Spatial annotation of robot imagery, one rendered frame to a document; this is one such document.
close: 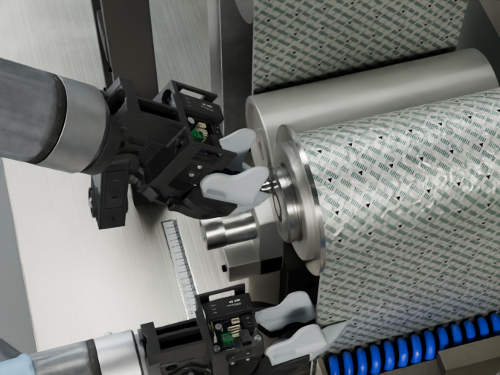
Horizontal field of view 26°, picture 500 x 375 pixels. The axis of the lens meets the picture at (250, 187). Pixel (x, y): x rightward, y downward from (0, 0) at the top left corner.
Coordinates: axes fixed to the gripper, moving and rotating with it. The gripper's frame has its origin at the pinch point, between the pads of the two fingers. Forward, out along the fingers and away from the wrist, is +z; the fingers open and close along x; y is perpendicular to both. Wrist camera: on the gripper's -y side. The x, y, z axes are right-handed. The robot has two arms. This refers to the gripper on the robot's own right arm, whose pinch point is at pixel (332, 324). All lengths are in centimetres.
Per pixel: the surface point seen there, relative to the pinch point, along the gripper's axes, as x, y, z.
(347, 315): -0.3, 1.8, 1.4
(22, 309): 74, -109, -40
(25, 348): 64, -109, -41
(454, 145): 4.2, 21.8, 11.8
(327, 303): -0.2, 5.6, -1.1
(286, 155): 7.7, 21.3, -3.3
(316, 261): -0.2, 14.7, -2.6
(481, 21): 34.1, 2.1, 30.4
